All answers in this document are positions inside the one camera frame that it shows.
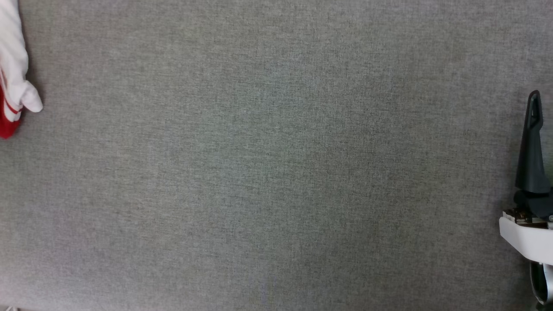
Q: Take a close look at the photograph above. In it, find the grey fabric sofa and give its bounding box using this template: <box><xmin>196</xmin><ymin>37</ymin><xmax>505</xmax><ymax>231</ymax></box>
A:
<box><xmin>0</xmin><ymin>0</ymin><xmax>553</xmax><ymax>311</ymax></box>

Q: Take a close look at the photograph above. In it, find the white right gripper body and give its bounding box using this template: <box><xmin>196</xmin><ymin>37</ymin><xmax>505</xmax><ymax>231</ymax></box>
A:
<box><xmin>499</xmin><ymin>190</ymin><xmax>553</xmax><ymax>265</ymax></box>

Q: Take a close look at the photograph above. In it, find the red and white basketball jersey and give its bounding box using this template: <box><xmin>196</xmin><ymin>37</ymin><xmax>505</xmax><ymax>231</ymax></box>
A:
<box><xmin>0</xmin><ymin>0</ymin><xmax>44</xmax><ymax>140</ymax></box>

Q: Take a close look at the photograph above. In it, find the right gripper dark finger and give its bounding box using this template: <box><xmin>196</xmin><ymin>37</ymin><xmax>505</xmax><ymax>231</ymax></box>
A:
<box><xmin>515</xmin><ymin>90</ymin><xmax>552</xmax><ymax>195</ymax></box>

